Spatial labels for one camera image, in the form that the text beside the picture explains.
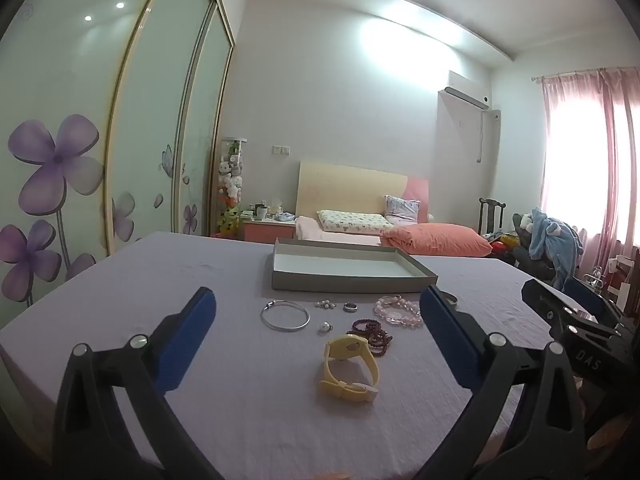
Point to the pink curtain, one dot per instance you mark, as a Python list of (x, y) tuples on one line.
[(575, 160)]

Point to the yellow green plush toy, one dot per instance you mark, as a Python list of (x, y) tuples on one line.
[(227, 221)]

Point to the white air conditioner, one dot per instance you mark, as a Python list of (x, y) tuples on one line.
[(462, 89)]

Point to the folded orange quilt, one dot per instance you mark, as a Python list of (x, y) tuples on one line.
[(435, 240)]

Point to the white mug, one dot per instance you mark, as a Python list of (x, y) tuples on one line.
[(261, 212)]

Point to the clear plush toy display tube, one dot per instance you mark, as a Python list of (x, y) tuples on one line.
[(232, 180)]

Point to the bed with beige headboard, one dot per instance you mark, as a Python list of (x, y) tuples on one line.
[(345, 185)]

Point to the floral sliding door wardrobe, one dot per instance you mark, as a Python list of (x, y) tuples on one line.
[(65, 85)]

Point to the grey chair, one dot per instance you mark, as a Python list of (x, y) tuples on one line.
[(525, 255)]

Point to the green white box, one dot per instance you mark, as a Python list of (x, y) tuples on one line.
[(246, 215)]

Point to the pink white nightstand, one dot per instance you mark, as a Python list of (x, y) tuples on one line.
[(265, 232)]

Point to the silver bangle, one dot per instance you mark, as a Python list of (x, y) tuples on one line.
[(272, 302)]

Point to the yellow red toy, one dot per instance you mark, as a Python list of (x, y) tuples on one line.
[(502, 247)]

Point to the floral print pillow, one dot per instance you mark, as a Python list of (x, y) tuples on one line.
[(350, 221)]

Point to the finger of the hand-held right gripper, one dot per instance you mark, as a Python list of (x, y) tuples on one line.
[(585, 297), (542, 300)]

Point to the lavender pillow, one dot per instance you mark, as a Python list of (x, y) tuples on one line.
[(402, 209)]

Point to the purple tablecloth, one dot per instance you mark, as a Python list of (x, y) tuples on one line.
[(250, 410)]

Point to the white wooden frame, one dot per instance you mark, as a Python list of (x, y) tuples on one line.
[(622, 280)]

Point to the dark wooden chair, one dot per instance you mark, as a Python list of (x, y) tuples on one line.
[(492, 215)]

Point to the blue plush robe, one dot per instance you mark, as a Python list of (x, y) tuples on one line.
[(550, 240)]

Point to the grey shallow cardboard tray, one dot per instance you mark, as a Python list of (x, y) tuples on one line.
[(340, 281)]

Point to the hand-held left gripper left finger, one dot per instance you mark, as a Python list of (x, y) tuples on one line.
[(187, 340)]

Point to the blue cloth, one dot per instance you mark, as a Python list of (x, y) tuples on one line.
[(285, 217)]

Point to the curtain rod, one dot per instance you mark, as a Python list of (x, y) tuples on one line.
[(575, 74)]

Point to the yellow wristwatch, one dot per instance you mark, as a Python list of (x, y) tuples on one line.
[(347, 346)]

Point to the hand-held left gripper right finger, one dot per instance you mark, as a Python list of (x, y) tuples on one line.
[(450, 340)]

